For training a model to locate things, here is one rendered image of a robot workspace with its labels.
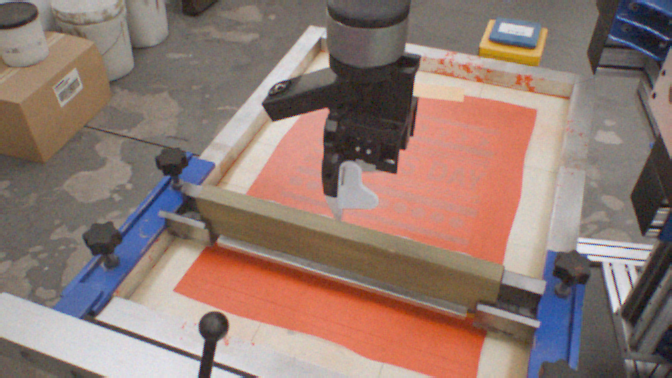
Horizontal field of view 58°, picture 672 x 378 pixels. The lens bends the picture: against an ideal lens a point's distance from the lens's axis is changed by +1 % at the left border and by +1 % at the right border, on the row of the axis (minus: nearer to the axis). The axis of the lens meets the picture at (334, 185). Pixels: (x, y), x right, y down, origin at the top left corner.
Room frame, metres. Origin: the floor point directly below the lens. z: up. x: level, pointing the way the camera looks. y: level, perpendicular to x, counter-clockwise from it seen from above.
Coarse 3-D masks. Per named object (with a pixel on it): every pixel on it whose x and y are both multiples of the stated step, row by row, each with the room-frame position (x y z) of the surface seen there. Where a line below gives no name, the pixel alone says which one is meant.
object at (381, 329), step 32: (512, 128) 0.87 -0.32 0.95; (512, 160) 0.78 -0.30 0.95; (512, 192) 0.71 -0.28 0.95; (480, 224) 0.63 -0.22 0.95; (512, 224) 0.63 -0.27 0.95; (480, 256) 0.57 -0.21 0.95; (352, 288) 0.51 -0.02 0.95; (352, 320) 0.46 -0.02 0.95; (384, 320) 0.46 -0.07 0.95; (416, 320) 0.46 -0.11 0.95; (448, 320) 0.46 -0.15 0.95; (384, 352) 0.42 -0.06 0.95; (416, 352) 0.42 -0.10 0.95; (448, 352) 0.42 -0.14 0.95; (480, 352) 0.42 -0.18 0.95
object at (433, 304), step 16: (224, 240) 0.57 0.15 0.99; (240, 240) 0.57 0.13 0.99; (256, 256) 0.54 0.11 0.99; (272, 256) 0.54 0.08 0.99; (288, 256) 0.54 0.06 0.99; (320, 272) 0.51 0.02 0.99; (336, 272) 0.51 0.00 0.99; (368, 288) 0.49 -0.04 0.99; (384, 288) 0.48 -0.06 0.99; (400, 288) 0.48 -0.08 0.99; (416, 304) 0.46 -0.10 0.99; (432, 304) 0.46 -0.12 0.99; (448, 304) 0.46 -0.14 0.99
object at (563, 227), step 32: (320, 32) 1.16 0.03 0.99; (288, 64) 1.03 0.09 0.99; (448, 64) 1.05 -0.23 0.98; (480, 64) 1.03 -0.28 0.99; (512, 64) 1.03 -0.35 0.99; (256, 96) 0.92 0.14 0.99; (576, 96) 0.92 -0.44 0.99; (224, 128) 0.83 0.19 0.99; (256, 128) 0.86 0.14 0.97; (576, 128) 0.83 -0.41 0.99; (224, 160) 0.75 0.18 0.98; (576, 160) 0.74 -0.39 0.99; (576, 192) 0.67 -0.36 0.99; (576, 224) 0.60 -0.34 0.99; (160, 256) 0.57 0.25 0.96; (544, 256) 0.55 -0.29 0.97; (128, 288) 0.50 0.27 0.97; (96, 320) 0.44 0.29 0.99; (128, 320) 0.44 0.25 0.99; (160, 320) 0.44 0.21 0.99; (192, 352) 0.39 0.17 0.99; (224, 352) 0.39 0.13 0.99; (256, 352) 0.39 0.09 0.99
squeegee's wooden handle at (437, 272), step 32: (224, 192) 0.59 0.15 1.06; (224, 224) 0.57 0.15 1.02; (256, 224) 0.56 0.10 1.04; (288, 224) 0.54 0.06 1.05; (320, 224) 0.53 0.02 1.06; (352, 224) 0.53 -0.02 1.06; (320, 256) 0.52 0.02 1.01; (352, 256) 0.51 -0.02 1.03; (384, 256) 0.49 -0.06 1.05; (416, 256) 0.48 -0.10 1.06; (448, 256) 0.48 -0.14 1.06; (416, 288) 0.48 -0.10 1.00; (448, 288) 0.46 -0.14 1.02; (480, 288) 0.45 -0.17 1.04
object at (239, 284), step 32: (320, 128) 0.87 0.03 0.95; (288, 160) 0.78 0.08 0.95; (256, 192) 0.71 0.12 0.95; (224, 256) 0.57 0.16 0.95; (192, 288) 0.51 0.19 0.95; (224, 288) 0.51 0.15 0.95; (256, 288) 0.51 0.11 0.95; (288, 288) 0.51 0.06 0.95; (320, 288) 0.51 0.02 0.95; (256, 320) 0.46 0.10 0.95; (288, 320) 0.46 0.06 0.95; (320, 320) 0.46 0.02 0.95
